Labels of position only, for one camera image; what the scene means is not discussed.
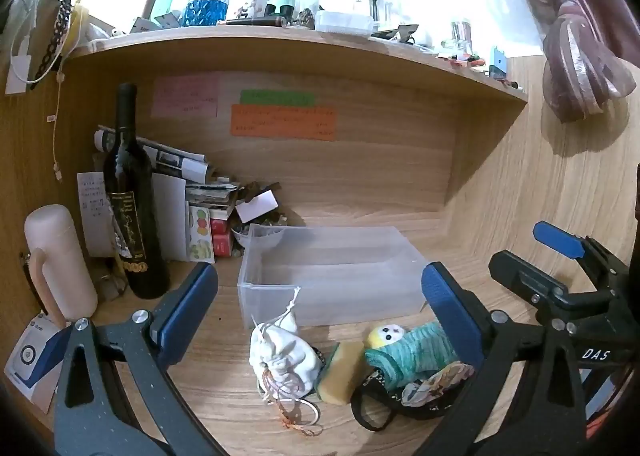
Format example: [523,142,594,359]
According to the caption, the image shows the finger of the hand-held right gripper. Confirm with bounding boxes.
[533,221,631,283]
[488,249,572,310]

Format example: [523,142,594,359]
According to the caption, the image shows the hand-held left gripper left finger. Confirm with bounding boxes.
[54,262,221,456]

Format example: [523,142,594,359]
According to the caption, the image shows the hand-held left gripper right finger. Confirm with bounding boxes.
[415,262,599,456]

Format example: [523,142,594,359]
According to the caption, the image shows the teal knitted owl plush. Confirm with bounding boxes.
[363,321,463,388]

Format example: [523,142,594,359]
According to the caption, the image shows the fruit sticker sheet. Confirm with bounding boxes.
[186,202,217,265]

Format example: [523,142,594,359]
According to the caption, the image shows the red small boxes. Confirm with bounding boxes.
[209,217,234,257]

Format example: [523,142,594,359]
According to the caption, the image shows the small bowl of trinkets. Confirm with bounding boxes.
[230,222,287,251]

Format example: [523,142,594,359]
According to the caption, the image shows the white paper sheet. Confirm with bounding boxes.
[151,173,190,263]

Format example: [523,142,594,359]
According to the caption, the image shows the dark wine bottle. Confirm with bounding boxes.
[102,82,171,300]

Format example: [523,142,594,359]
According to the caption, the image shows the stack of papers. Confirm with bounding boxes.
[184,175,242,219]

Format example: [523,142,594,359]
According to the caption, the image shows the white card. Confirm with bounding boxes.
[234,189,279,223]

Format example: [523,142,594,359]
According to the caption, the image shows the clear plastic storage box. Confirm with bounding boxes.
[237,223,432,330]

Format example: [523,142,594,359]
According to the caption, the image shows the yellow green sponge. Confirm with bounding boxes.
[316,341,369,405]

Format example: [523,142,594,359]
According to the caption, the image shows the white handwritten note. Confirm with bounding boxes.
[76,172,120,257]

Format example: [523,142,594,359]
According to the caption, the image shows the pink thermos flask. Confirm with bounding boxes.
[24,204,99,329]

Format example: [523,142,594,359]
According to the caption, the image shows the rolled newspapers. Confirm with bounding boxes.
[94,124,211,184]

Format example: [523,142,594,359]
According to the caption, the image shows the blue white cardboard box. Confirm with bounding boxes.
[4,315,72,414]

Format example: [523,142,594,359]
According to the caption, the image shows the pink curtain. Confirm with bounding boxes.
[459,0,637,125]

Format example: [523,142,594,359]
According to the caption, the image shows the small blue holder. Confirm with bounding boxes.
[489,45,509,80]

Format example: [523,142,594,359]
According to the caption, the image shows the orange paper note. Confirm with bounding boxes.
[230,104,337,142]

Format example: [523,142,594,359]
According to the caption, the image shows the pink paper note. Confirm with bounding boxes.
[150,75,221,119]

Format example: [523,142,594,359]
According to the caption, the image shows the green paper note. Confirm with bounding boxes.
[239,89,317,107]

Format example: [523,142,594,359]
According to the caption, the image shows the wooden shelf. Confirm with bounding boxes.
[64,24,529,105]

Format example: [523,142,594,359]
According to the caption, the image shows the white paper tag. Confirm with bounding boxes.
[4,30,37,95]

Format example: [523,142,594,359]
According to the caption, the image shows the black lace band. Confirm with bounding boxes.
[29,0,74,90]

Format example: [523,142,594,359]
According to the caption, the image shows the clear plastic container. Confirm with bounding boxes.
[314,10,379,35]

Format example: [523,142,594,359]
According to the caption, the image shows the black floral fabric strap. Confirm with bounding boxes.
[350,361,477,433]

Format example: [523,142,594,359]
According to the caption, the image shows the white drawstring pouch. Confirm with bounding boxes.
[249,288,322,404]

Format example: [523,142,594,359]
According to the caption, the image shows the orange string key ring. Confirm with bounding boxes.
[259,370,325,438]

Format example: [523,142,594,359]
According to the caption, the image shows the white cable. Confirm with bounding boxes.
[49,56,68,183]

